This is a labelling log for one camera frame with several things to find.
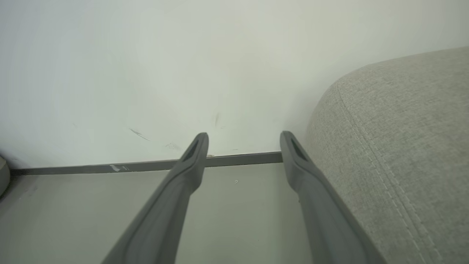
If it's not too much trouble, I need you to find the grey fabric sofa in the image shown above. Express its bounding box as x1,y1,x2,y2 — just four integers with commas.
305,46,469,264

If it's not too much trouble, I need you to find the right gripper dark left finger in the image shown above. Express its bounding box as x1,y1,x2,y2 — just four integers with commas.
102,132,209,264

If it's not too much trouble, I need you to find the grey rounded object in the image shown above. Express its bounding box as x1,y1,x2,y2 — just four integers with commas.
0,155,10,197

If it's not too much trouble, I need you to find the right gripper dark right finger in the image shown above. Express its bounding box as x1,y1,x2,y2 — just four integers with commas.
280,131,387,264

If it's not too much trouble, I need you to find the dark baseboard strip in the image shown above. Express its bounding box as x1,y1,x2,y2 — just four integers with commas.
10,151,283,176

